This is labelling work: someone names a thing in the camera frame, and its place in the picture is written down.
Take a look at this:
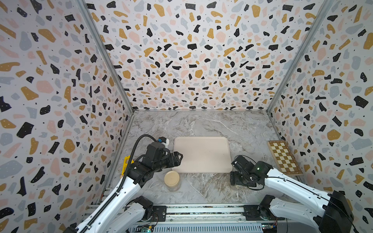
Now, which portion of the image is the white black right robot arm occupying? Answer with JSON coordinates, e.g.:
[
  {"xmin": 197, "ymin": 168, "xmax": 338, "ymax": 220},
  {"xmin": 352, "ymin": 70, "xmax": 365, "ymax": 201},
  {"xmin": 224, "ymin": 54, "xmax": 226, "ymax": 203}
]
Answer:
[{"xmin": 230, "ymin": 155, "xmax": 356, "ymax": 233}]

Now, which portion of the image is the jar with beige lid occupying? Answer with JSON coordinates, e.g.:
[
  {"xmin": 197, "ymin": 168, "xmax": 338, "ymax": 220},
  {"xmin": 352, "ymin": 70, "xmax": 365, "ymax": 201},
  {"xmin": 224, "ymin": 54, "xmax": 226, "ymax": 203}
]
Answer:
[{"xmin": 164, "ymin": 171, "xmax": 181, "ymax": 191}]

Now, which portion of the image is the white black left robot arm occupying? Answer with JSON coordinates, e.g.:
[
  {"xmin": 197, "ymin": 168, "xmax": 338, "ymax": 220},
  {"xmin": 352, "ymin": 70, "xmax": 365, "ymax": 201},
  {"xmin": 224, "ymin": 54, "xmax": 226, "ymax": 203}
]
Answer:
[{"xmin": 65, "ymin": 141, "xmax": 183, "ymax": 233}]

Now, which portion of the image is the wooden chessboard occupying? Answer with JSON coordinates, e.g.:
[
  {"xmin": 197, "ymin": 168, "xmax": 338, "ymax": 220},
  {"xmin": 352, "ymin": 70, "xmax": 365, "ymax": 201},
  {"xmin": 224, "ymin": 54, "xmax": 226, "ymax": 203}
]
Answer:
[{"xmin": 267, "ymin": 140, "xmax": 303, "ymax": 176}]

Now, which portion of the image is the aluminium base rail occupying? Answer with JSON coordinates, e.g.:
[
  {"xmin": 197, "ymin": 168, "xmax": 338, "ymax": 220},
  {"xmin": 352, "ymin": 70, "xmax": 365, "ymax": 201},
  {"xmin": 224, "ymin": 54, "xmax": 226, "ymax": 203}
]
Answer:
[{"xmin": 84, "ymin": 203, "xmax": 321, "ymax": 233}]

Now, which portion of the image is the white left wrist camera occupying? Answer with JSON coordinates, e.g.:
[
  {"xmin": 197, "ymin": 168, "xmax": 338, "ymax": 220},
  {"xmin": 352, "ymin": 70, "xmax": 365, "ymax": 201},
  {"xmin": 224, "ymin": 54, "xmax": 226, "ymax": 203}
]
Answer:
[{"xmin": 158, "ymin": 136, "xmax": 170, "ymax": 148}]

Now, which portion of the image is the cream rectangular tray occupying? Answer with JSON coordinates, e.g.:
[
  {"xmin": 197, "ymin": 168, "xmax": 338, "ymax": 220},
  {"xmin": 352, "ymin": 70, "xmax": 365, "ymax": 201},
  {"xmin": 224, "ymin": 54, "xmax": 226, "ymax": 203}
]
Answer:
[{"xmin": 173, "ymin": 136, "xmax": 233, "ymax": 173}]

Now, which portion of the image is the yellow triangular toy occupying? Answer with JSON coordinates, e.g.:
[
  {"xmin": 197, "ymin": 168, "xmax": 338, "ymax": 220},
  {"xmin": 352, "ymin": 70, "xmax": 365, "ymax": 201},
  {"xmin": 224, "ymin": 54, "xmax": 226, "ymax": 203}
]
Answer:
[{"xmin": 120, "ymin": 155, "xmax": 134, "ymax": 178}]

